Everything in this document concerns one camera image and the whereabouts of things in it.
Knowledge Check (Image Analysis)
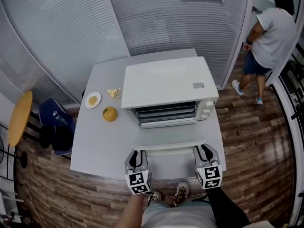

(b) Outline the white rectangular table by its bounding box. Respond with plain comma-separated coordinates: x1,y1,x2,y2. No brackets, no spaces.
70,48,227,181

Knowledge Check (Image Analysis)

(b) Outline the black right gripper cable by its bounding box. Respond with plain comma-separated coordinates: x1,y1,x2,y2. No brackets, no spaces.
191,194,211,203

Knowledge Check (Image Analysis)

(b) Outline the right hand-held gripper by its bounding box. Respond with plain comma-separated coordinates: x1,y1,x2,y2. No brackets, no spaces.
193,144,223,190

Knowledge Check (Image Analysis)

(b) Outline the person's light shirt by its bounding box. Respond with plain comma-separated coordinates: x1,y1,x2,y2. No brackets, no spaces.
142,199,218,228

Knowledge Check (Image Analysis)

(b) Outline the small white plate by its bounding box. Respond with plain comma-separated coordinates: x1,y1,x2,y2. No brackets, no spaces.
85,91,102,109

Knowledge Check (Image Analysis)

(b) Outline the black metal stand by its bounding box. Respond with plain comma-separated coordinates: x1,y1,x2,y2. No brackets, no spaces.
0,122,29,182

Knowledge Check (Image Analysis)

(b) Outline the white glass oven door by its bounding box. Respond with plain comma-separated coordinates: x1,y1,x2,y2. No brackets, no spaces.
132,120,207,155

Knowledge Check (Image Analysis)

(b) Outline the yellow round fruit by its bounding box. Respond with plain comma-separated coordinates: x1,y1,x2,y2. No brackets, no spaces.
102,106,118,123

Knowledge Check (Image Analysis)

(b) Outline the person's right forearm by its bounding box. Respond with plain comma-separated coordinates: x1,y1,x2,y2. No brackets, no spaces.
204,185,251,228

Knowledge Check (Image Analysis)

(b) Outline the person's left shoe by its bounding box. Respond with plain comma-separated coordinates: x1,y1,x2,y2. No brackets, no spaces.
147,191,162,208

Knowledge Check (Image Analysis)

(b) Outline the black metal railing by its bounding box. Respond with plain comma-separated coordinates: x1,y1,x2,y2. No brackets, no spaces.
277,41,304,224

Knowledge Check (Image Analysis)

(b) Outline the person's left forearm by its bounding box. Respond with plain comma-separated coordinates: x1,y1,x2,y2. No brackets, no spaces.
118,192,148,228

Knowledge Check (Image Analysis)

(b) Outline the person's shoe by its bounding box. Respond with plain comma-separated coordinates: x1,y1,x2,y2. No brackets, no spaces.
147,191,162,208
173,181,190,207

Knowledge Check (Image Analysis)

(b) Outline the triangular cake slice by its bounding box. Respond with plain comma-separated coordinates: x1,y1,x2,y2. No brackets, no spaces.
106,87,123,101

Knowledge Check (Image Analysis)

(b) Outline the white toaster oven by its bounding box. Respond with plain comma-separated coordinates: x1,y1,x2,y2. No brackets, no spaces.
121,56,219,129

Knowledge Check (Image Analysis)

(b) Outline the clear water bottle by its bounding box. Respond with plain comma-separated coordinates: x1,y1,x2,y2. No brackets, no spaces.
52,111,69,127

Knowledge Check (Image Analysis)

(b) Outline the person's right shoe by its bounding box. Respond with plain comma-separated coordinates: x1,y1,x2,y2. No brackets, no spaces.
173,181,190,207

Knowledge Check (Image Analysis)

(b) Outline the blue plastic chair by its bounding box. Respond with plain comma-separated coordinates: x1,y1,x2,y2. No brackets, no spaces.
38,97,77,157

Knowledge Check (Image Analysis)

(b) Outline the round yellow table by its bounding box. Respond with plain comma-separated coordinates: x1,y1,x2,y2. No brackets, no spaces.
7,90,41,148

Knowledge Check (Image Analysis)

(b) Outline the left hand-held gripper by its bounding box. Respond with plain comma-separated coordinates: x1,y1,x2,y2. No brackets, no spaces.
124,150,153,196

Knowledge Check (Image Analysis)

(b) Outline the black cloth bag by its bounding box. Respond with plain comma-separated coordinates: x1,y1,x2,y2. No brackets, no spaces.
39,124,75,152

